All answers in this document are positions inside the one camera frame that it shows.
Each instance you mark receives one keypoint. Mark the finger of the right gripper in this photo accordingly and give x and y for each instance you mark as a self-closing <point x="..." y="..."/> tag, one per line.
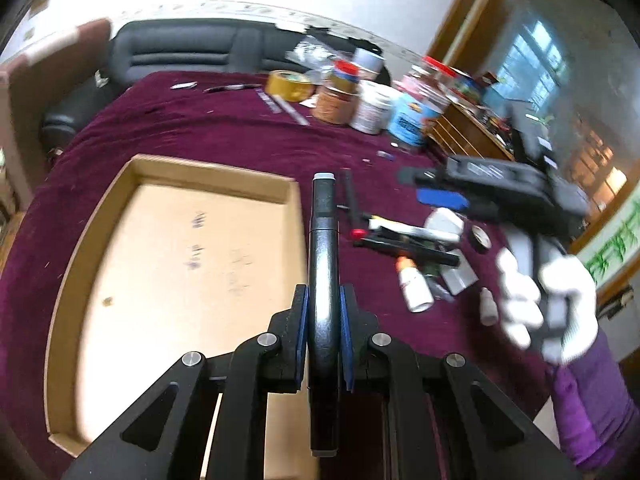
<point x="441" y="199"/>

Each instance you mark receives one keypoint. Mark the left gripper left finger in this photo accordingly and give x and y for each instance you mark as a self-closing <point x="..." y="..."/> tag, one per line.
<point x="204" y="417"/>

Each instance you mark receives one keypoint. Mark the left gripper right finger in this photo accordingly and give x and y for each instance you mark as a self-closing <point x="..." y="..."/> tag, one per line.
<point x="442" y="418"/>

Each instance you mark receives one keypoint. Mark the white long tube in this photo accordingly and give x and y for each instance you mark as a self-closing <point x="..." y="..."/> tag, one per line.
<point x="444" y="237"/>

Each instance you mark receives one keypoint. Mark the black tape roll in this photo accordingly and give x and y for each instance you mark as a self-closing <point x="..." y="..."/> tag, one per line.
<point x="479" y="239"/>

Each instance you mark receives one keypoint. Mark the black horizontal marker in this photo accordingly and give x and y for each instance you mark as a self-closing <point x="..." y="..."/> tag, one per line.
<point x="416" y="252"/>

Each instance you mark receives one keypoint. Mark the green lighter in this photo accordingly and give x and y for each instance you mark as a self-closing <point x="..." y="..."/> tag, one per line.
<point x="430" y="266"/>

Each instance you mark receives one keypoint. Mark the white card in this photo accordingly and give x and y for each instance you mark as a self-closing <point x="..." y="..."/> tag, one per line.
<point x="460" y="277"/>

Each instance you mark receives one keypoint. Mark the black red-capped marker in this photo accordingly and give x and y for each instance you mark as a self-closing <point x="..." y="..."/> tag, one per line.
<point x="358" y="229"/>

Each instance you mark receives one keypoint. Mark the white orange-capped glue bottle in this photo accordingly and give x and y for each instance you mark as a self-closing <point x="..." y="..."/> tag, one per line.
<point x="413" y="285"/>

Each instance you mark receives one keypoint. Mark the long black grey-capped marker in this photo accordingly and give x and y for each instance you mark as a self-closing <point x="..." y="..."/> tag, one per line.
<point x="324" y="322"/>

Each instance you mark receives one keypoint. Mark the clear plastic pen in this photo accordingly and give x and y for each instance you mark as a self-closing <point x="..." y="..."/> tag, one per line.
<point x="438" y="290"/>

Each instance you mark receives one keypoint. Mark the small white bottle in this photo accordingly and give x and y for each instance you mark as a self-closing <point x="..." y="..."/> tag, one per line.
<point x="489" y="312"/>

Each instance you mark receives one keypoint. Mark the purple sleeved right forearm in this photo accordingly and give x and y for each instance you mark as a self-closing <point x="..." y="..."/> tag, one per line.
<point x="597" y="420"/>

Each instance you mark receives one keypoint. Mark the white gloved right hand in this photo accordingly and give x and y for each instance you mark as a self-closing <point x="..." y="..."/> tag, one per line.
<point x="554" y="313"/>

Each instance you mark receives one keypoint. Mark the white power adapter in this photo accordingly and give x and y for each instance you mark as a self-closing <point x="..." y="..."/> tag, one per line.
<point x="445" y="220"/>

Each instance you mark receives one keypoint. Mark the small blue lighter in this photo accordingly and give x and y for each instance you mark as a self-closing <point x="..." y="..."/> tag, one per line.
<point x="385" y="155"/>

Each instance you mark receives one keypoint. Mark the wooden brick-pattern cabinet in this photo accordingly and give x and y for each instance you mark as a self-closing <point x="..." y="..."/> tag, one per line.
<point x="457" y="132"/>

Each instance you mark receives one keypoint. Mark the maroon velvet tablecloth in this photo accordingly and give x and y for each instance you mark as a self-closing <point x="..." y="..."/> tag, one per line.
<point x="237" y="129"/>

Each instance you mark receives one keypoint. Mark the blue label clear jar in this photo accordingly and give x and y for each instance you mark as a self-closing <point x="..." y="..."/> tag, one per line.
<point x="415" y="112"/>

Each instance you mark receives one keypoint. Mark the white plastic jar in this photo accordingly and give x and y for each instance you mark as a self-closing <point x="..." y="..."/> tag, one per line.
<point x="375" y="105"/>

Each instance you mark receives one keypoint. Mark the red-lid clear jar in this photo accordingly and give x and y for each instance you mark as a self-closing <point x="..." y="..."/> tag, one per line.
<point x="434" y="74"/>

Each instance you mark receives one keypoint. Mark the brown snack jar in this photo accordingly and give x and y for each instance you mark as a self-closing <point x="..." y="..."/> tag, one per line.
<point x="338" y="94"/>

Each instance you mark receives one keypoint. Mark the grey tape roll stack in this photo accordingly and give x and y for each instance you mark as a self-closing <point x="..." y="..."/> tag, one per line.
<point x="369" y="64"/>

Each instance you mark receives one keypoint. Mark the white stick far table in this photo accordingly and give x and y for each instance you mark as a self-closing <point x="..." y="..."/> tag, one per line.
<point x="291" y="111"/>

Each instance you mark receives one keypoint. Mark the cardboard tray box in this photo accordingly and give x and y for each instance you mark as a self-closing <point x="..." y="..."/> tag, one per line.
<point x="177" y="256"/>

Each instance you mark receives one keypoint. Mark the yellow tape roll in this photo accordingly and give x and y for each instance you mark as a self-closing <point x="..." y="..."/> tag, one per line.
<point x="291" y="86"/>

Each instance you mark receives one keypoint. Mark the black pen far table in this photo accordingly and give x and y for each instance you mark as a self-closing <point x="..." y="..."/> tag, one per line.
<point x="231" y="87"/>

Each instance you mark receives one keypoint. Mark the black leather sofa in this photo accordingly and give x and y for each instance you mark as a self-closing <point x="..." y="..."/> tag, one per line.
<point x="140" y="48"/>

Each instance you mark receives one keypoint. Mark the brown fabric chair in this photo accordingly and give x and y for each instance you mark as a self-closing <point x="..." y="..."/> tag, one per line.
<point x="34" y="79"/>

